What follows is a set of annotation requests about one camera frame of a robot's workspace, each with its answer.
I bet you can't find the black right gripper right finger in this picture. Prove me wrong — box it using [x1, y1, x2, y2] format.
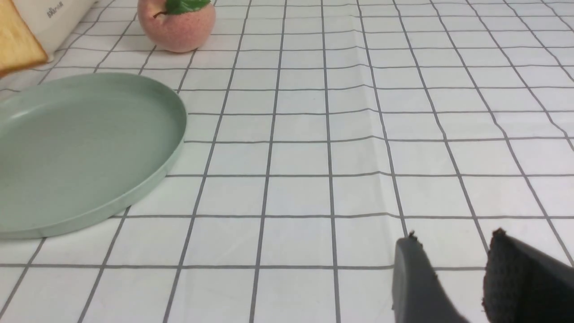
[483, 228, 574, 323]

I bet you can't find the cream white toaster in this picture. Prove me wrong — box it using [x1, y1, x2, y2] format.
[13, 0, 97, 62]

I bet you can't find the pale green round plate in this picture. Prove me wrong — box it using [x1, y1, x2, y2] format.
[0, 72, 187, 240]

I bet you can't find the white grid tablecloth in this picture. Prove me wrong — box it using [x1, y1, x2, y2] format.
[1, 0, 574, 323]

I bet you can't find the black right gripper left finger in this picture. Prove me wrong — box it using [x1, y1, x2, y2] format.
[391, 231, 468, 323]

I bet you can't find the pink artificial peach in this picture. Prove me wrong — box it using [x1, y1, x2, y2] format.
[137, 0, 216, 53]

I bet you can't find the toasted bread slice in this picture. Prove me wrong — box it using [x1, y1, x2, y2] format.
[0, 0, 48, 77]

